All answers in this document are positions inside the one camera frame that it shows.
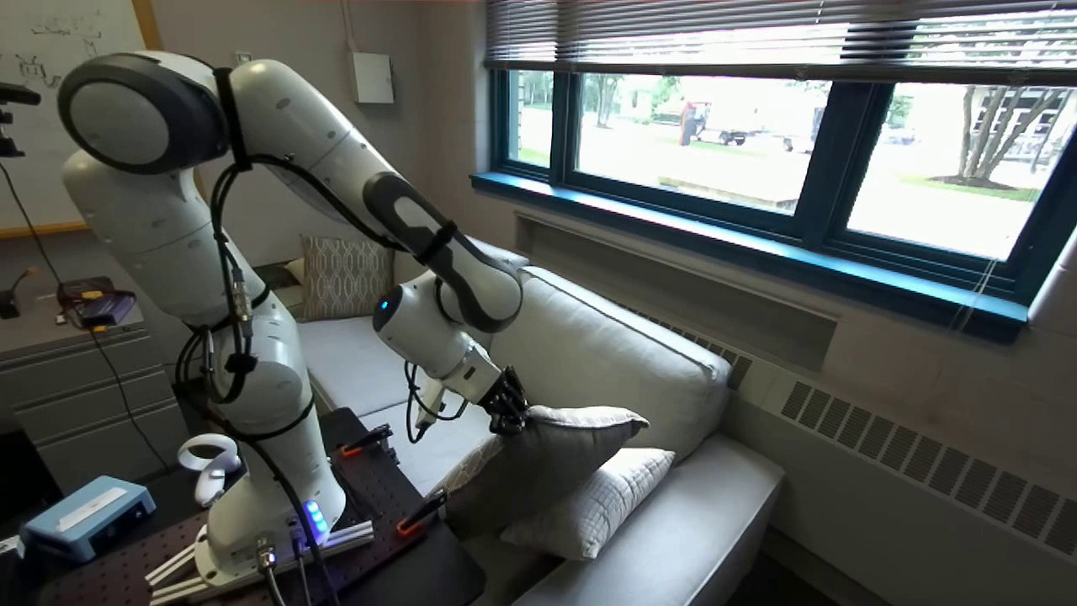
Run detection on window blinds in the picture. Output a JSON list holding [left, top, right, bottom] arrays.
[[486, 0, 1077, 84]]

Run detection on grey patterned pillow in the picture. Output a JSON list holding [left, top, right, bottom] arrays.
[[438, 405, 645, 539]]

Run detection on red black clamp far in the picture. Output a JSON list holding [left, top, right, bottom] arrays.
[[337, 423, 395, 462]]

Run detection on wall radiator heater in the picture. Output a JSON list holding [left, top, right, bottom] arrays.
[[724, 355, 1077, 606]]

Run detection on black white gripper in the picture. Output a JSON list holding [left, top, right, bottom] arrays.
[[482, 370, 528, 433]]

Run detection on red black clamp near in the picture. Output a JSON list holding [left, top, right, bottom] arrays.
[[395, 489, 448, 539]]

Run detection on blue white box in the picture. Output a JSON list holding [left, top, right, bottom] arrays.
[[19, 474, 156, 561]]

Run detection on small white pillow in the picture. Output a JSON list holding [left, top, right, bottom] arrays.
[[500, 447, 674, 561]]

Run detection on red black clamp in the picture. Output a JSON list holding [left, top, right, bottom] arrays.
[[395, 489, 448, 539], [337, 423, 395, 462]]

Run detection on grey sofa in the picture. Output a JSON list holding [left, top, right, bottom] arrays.
[[284, 236, 782, 606]]

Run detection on wooden framed whiteboard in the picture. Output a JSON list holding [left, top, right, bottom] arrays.
[[0, 0, 162, 238]]

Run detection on black device on cabinet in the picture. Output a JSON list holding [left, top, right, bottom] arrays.
[[57, 277, 138, 331]]

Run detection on white wall box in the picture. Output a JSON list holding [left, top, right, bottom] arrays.
[[353, 54, 395, 107]]

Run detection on blue framed window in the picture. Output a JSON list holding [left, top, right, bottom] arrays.
[[479, 67, 1077, 341]]

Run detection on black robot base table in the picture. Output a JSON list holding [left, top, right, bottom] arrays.
[[33, 411, 486, 606]]

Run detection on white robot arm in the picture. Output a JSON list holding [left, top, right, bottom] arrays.
[[57, 50, 524, 606]]

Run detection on white VR controller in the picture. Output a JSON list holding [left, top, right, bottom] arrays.
[[177, 433, 243, 510]]

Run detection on far patterned pillow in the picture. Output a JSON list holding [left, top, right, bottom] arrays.
[[302, 236, 390, 321]]

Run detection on grey drawer cabinet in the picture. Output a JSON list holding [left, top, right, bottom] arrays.
[[0, 294, 196, 497]]

